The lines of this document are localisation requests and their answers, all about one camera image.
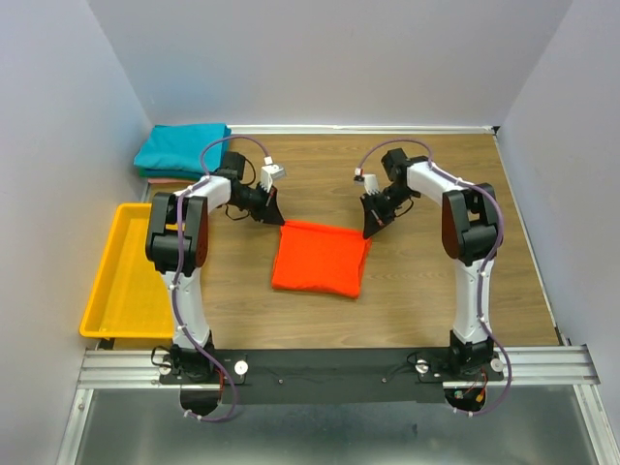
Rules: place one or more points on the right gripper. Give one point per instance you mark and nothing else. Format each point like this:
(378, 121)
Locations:
(375, 219)

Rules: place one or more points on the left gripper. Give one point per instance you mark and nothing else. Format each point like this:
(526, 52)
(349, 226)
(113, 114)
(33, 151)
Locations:
(267, 210)

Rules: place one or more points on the orange t shirt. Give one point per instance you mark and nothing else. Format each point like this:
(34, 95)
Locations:
(320, 259)

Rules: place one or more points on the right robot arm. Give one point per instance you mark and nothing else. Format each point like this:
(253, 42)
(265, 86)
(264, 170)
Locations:
(472, 230)

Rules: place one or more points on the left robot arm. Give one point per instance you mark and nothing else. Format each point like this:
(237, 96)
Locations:
(177, 245)

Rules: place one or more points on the white table edge strip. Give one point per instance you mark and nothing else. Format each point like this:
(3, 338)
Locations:
(332, 129)

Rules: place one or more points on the teal folded t shirt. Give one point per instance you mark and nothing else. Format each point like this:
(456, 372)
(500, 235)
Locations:
(178, 147)

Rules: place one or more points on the pink folded t shirt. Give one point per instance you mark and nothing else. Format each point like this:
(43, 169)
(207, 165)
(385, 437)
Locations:
(167, 181)

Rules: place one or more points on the yellow plastic bin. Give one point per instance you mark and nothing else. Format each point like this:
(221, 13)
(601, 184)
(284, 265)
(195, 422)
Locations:
(130, 298)

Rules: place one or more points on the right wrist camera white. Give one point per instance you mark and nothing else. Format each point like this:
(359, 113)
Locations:
(368, 181)

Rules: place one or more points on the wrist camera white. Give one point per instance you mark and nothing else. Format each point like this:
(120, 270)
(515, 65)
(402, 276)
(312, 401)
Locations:
(269, 173)
(368, 181)

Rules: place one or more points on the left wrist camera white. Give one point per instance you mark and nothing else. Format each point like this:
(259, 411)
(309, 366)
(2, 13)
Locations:
(269, 173)

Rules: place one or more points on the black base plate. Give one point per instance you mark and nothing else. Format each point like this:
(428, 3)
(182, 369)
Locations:
(220, 382)

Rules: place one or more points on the aluminium frame rail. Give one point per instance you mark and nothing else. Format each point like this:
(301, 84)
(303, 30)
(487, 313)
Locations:
(546, 410)

